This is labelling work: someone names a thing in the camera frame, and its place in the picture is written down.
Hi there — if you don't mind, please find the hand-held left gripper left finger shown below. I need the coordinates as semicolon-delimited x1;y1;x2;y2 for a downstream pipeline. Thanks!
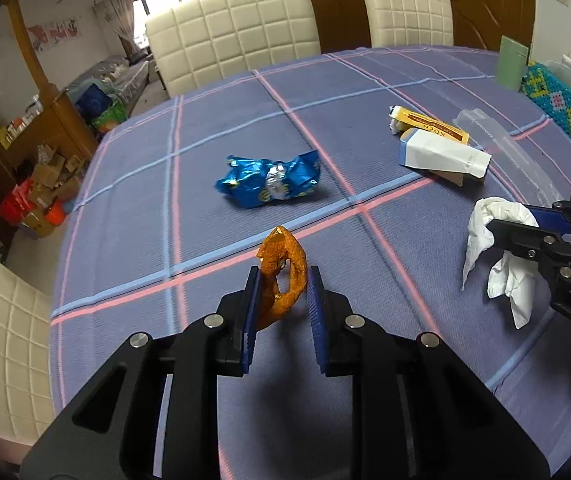
18;266;263;480

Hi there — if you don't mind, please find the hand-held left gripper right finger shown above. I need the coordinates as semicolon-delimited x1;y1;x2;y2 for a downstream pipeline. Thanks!
307;265;551;480

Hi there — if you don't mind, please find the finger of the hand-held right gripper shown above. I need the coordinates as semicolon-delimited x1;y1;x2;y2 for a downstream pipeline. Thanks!
530;191;571;248
488;217;571;282

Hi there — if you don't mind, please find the white tissue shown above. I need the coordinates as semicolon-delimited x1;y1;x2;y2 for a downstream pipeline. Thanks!
461;197;541;330

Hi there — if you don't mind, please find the orange peel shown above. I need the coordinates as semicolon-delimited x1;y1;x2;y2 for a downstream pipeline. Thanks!
256;226;309;331

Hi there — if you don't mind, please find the clear plastic tray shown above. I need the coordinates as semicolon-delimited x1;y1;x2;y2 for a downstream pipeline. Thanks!
453;109;563;206

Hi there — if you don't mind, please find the white cardboard box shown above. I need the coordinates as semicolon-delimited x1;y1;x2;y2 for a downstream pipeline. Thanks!
398;128;492;187

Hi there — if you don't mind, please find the beaded tissue box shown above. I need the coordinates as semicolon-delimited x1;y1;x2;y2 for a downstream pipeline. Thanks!
520;60;571;151

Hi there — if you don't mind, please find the blue foil wrapper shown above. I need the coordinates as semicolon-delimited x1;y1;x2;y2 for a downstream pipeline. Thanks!
215;151;322;209

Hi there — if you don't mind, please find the green cup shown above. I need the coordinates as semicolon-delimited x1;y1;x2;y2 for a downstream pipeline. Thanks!
495;35;531;93

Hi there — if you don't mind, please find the orange bucket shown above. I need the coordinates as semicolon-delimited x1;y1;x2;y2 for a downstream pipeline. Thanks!
45;200;68;226

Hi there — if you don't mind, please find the wooden double door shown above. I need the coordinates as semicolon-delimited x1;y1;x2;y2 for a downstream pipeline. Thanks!
365;0;536;53

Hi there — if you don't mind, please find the colourful printed bag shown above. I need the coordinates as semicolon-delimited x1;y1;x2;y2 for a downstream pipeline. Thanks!
90;100;128;133

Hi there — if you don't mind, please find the pile of cardboard boxes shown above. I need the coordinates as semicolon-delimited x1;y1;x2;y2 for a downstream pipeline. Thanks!
15;145;91;238

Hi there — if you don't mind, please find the cream quilted chair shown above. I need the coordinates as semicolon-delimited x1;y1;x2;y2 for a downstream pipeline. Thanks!
0;232;56;441
145;0;322;98
361;0;455;48

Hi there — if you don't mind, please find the red bag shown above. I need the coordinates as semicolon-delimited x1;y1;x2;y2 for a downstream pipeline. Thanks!
0;182;33;226

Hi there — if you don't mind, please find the blue bag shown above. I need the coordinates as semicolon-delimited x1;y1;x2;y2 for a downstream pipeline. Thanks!
74;82;113;118

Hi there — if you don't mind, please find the wooden low cabinet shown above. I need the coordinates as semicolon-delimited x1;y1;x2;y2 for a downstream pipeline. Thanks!
0;92;101;176

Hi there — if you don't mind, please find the grey sofa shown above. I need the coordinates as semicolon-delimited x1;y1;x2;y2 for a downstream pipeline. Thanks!
62;55;153;101

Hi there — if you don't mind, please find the wooden sideboard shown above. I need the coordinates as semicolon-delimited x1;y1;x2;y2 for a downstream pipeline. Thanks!
308;0;371;53

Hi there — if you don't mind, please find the patterned curtain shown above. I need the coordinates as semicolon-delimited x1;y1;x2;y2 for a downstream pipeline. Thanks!
92;0;148;61

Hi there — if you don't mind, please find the pink wall picture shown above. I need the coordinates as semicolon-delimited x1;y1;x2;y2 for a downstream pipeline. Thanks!
28;19;82;51

